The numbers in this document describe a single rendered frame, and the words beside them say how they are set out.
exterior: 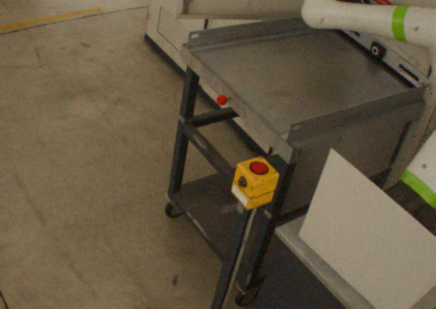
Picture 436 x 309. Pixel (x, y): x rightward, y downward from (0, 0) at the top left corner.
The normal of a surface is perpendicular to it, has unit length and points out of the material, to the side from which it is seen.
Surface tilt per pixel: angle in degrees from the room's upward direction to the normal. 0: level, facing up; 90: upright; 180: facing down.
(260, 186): 90
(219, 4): 90
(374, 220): 90
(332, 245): 90
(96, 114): 0
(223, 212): 0
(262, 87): 0
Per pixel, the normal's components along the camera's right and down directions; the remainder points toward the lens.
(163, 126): 0.16, -0.77
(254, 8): 0.29, 0.63
